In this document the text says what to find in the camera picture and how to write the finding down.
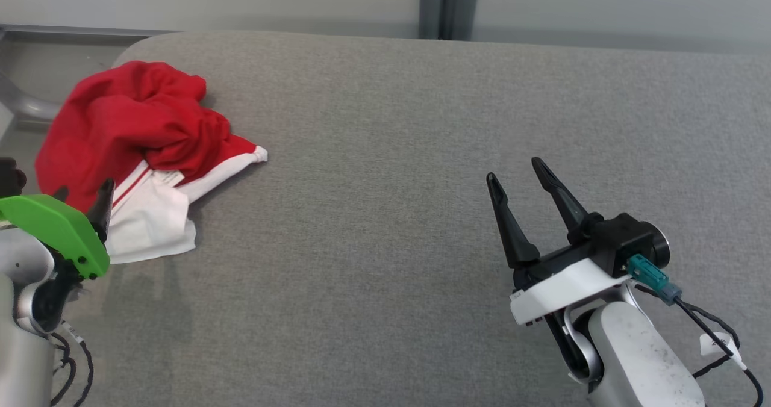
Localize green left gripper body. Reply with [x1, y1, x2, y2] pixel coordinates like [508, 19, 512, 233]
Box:
[0, 194, 111, 279]

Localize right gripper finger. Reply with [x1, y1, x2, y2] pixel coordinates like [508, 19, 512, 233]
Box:
[531, 157, 603, 245]
[487, 172, 541, 269]

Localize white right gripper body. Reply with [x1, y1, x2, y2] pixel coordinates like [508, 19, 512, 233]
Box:
[509, 235, 631, 327]

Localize red shorts with white trim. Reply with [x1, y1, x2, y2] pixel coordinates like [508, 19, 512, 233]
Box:
[34, 61, 233, 212]

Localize grey metal partition leg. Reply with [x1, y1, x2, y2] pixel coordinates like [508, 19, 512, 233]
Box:
[0, 73, 61, 125]

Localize teal camera cable connector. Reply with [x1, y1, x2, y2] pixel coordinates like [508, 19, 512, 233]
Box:
[626, 253, 684, 305]

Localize black right camera cable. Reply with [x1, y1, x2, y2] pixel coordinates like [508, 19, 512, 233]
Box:
[672, 296, 766, 407]

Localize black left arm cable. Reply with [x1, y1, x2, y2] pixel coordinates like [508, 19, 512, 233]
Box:
[48, 320, 95, 407]

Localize grey partition base rail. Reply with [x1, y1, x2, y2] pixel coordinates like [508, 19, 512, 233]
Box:
[0, 25, 172, 39]

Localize white cable tag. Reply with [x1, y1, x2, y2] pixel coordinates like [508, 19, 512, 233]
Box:
[701, 332, 748, 368]

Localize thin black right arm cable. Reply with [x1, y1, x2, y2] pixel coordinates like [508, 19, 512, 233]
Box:
[635, 282, 740, 379]

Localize grey partition post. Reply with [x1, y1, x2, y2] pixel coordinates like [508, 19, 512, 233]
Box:
[419, 0, 445, 39]
[447, 0, 479, 41]

